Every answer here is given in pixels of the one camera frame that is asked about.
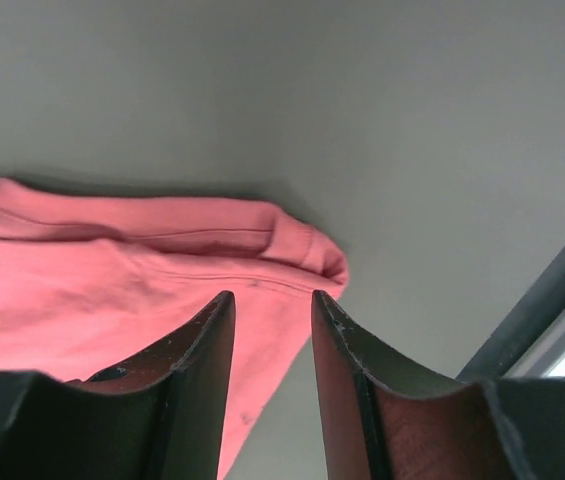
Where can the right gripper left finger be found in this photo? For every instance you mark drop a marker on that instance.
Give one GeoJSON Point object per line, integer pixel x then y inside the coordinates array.
{"type": "Point", "coordinates": [158, 414]}

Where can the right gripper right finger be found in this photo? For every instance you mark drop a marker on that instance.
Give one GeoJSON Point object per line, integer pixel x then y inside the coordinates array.
{"type": "Point", "coordinates": [386, 416]}

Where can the salmon pink t shirt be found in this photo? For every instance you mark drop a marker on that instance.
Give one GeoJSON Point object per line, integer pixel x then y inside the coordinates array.
{"type": "Point", "coordinates": [86, 282]}

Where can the aluminium front rail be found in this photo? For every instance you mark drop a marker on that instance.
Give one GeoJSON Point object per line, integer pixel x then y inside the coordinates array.
{"type": "Point", "coordinates": [531, 338]}

